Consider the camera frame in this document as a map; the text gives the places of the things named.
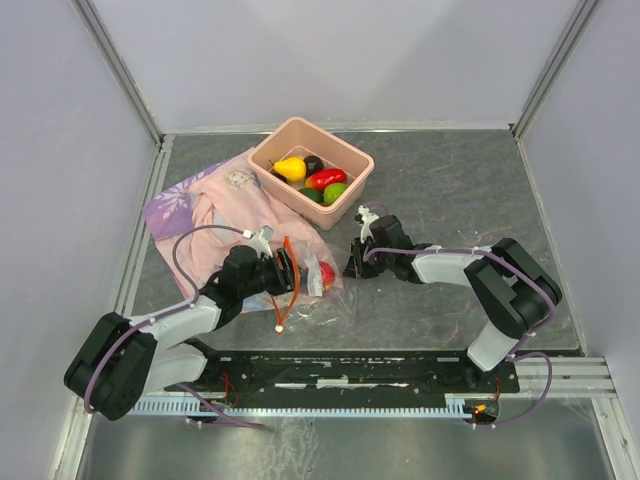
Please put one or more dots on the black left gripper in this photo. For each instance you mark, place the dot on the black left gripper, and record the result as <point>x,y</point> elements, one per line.
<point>285,279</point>

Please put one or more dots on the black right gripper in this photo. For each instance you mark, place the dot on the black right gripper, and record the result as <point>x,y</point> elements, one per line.
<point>356,267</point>

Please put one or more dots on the red fake tomato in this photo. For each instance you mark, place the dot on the red fake tomato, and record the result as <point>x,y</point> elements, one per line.
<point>328,275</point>

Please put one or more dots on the clear zip top bag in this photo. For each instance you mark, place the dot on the clear zip top bag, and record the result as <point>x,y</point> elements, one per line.
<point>309,304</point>

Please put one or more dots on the green fake apple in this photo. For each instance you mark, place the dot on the green fake apple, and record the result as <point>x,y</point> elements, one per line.
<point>333,192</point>

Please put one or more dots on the dark green fake vegetable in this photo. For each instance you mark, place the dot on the dark green fake vegetable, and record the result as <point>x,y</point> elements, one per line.
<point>313,194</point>

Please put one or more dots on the red fake pepper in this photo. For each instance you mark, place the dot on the red fake pepper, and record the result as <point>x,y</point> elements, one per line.
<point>321,180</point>

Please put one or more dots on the yellow fake pear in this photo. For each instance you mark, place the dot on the yellow fake pear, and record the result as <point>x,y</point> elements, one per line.
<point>292,169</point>

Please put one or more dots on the dark purple fake eggplant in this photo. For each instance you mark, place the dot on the dark purple fake eggplant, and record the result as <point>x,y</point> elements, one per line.
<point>313,165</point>

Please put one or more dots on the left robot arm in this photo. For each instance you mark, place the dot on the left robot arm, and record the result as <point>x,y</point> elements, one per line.
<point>123,359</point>

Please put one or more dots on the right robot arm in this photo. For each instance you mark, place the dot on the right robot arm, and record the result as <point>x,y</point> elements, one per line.
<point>517,295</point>

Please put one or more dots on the pink purple printed cloth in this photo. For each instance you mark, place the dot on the pink purple printed cloth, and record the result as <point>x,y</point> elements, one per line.
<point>196,222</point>

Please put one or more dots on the pink plastic tub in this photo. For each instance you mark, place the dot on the pink plastic tub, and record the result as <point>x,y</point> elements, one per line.
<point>299,137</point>

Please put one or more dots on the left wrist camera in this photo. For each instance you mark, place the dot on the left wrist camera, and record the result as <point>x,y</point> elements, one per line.
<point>260,242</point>

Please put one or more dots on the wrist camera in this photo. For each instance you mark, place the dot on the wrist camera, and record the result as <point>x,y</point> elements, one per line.
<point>260,242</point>
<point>365,218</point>

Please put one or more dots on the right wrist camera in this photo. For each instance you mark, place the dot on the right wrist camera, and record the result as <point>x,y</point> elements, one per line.
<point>365,218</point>

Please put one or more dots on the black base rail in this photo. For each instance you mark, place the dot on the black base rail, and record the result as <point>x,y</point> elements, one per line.
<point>235,373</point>

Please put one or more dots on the light blue cable duct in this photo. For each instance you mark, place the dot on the light blue cable duct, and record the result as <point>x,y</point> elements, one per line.
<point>321,403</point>

